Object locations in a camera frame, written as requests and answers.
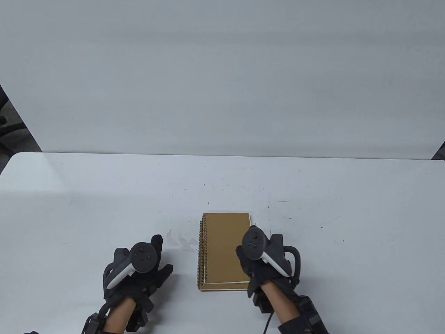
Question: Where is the person's left hand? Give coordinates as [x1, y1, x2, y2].
[103, 235, 174, 311]

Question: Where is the person's right hand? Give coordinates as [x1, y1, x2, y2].
[236, 225, 299, 298]

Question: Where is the person's right forearm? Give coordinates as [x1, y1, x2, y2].
[261, 279, 300, 325]

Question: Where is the person's left forearm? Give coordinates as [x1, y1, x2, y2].
[103, 298, 137, 334]

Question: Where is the white and grey glove-mounted controller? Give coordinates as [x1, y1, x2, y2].
[106, 241, 157, 290]
[242, 226, 293, 278]

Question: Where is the small brown spiral notebook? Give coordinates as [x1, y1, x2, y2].
[201, 213, 251, 284]

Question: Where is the large brown spiral notebook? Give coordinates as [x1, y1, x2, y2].
[197, 220, 250, 292]

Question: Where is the white backdrop board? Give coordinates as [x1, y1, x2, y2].
[0, 0, 445, 160]

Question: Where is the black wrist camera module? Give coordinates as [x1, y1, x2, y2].
[126, 301, 154, 332]
[248, 288, 276, 315]

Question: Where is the black wrist strap unit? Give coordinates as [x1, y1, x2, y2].
[81, 312, 106, 334]
[278, 295, 329, 334]

